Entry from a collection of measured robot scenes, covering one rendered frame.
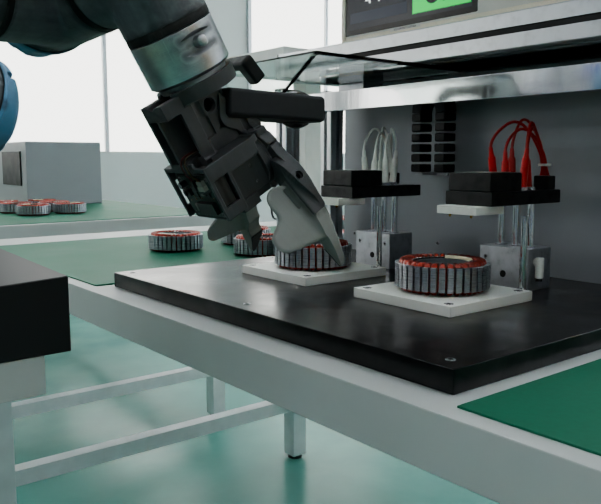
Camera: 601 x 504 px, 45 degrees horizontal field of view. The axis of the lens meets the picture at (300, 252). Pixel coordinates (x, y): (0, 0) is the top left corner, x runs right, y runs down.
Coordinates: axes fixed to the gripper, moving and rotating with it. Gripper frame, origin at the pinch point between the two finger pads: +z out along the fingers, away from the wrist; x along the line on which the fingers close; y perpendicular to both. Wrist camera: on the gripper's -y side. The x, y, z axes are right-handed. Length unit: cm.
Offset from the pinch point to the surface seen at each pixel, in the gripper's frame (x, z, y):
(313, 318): -1.4, 7.9, 1.2
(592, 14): 11.6, -5.6, -40.3
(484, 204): 2.3, 9.9, -24.6
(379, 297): -3.1, 13.1, -9.0
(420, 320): 6.3, 12.0, -5.8
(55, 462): -114, 63, 21
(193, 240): -71, 21, -21
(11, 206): -202, 23, -24
